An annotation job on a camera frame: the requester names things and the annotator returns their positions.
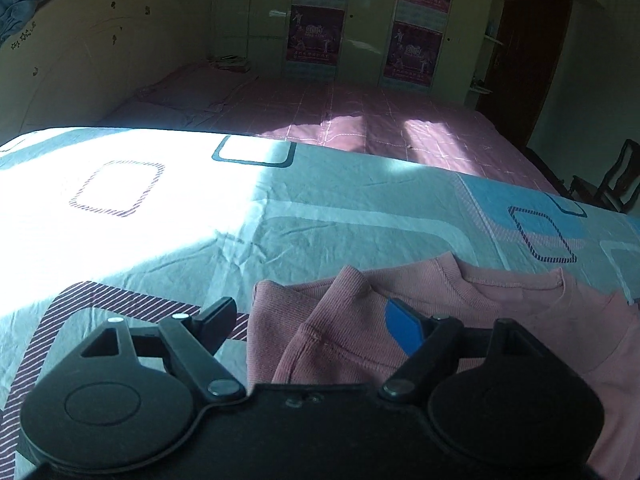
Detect dark wooden door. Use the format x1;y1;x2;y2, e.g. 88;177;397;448
475;0;574;149

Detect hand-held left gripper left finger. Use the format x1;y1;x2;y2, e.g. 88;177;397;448
78;296;248;403

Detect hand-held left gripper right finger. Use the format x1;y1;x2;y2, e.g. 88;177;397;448
378;298;542;403

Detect cream bed headboard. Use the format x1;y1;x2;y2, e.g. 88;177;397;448
0;0;214;139

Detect white corner shelves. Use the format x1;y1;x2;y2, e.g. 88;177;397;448
467;0;516;96

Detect dark wooden chair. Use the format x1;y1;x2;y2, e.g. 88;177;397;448
569;137;640;214

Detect pink sweater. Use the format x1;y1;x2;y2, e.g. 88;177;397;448
247;252;640;480

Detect green wardrobe with posters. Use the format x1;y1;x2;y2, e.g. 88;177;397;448
204;0;502;107

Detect pink checked bed sheet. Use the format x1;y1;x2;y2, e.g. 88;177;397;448
102;62;569;197

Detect blue patterned bed sheet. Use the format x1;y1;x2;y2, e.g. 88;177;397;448
0;127;640;463

